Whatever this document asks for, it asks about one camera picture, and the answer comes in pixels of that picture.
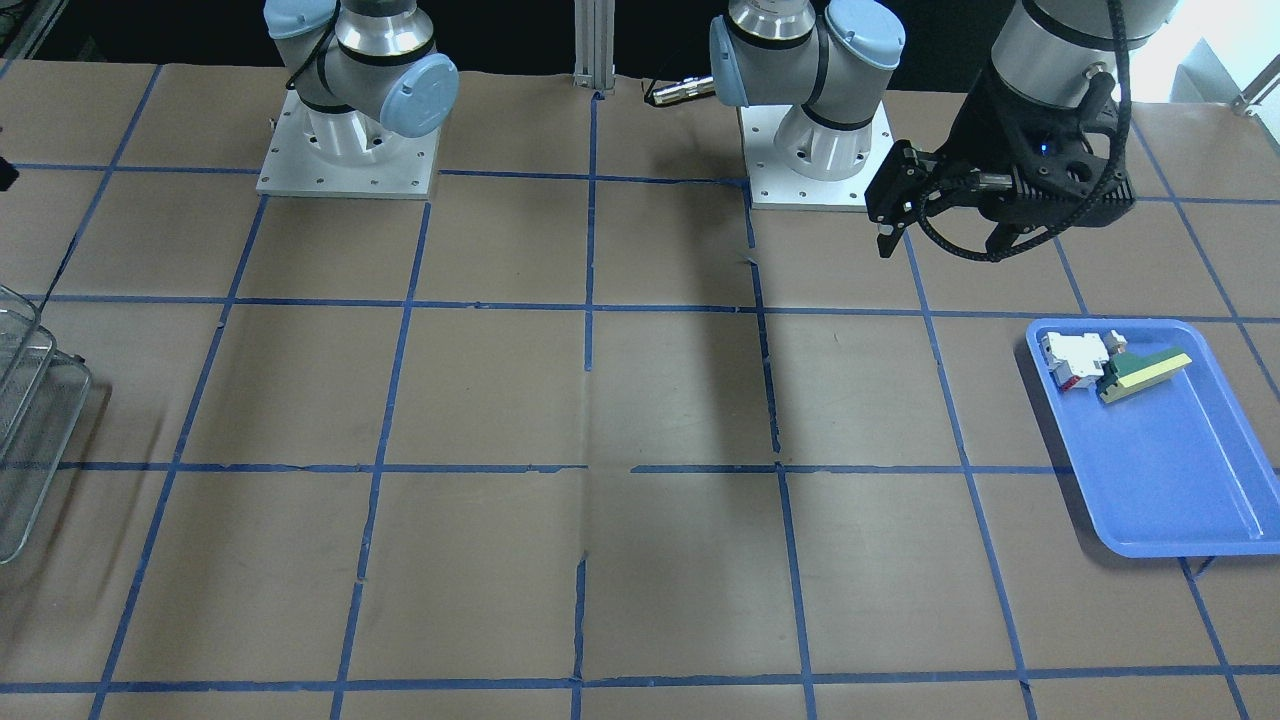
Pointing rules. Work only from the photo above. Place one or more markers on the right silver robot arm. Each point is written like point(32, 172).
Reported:
point(363, 71)

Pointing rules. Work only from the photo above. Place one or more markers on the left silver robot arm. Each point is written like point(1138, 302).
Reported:
point(835, 66)

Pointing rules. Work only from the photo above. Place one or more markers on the blue plastic tray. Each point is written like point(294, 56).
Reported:
point(1173, 471)

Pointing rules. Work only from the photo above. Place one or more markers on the aluminium frame post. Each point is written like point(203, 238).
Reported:
point(594, 22)

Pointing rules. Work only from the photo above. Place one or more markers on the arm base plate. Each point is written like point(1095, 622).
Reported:
point(830, 190)
point(350, 175)

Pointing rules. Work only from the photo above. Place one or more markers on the wire mesh shelf basket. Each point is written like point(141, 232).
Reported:
point(43, 391)

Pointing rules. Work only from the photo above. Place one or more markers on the metal cable connector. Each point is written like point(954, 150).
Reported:
point(687, 90)

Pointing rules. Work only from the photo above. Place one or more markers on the white circuit breaker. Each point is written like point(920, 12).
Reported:
point(1076, 362)

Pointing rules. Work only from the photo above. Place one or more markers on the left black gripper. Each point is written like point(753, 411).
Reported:
point(984, 132)

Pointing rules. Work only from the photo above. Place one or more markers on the green yellow terminal block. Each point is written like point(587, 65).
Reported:
point(1126, 373)

